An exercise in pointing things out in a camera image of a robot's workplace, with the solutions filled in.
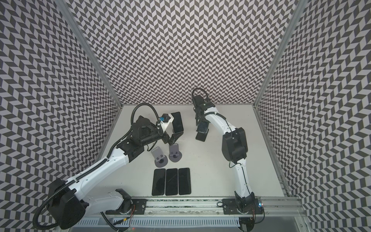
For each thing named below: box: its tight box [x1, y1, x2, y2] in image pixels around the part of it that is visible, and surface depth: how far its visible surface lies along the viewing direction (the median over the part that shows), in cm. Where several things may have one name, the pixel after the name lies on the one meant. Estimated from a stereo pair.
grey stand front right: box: [168, 143, 183, 163], surface depth 88 cm
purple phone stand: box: [165, 168, 178, 196], surface depth 80 cm
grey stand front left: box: [151, 146, 169, 168], surface depth 85 cm
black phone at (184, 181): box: [178, 167, 192, 196], surface depth 83 cm
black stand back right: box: [195, 128, 210, 143], surface depth 101 cm
